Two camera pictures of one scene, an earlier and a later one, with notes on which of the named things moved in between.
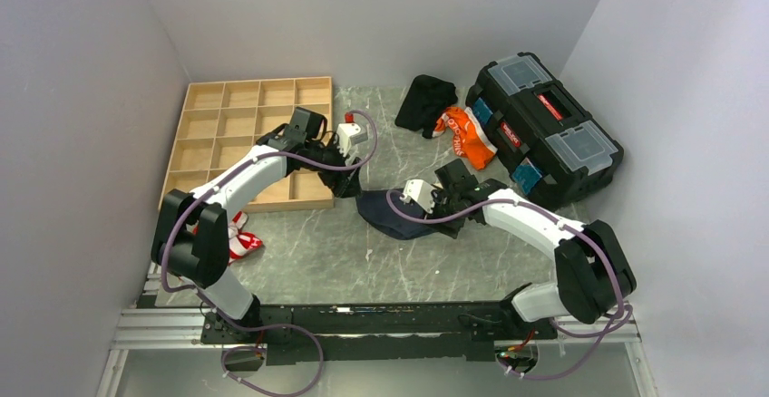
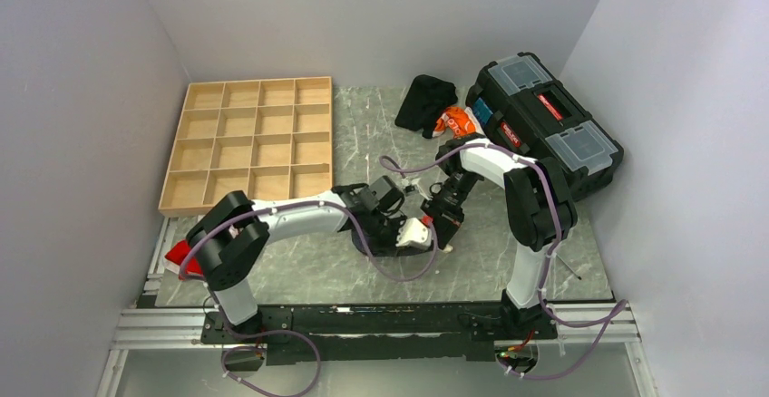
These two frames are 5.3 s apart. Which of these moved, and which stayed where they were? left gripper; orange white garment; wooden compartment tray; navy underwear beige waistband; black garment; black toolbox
Moved: left gripper; navy underwear beige waistband
Stayed: black toolbox; wooden compartment tray; orange white garment; black garment
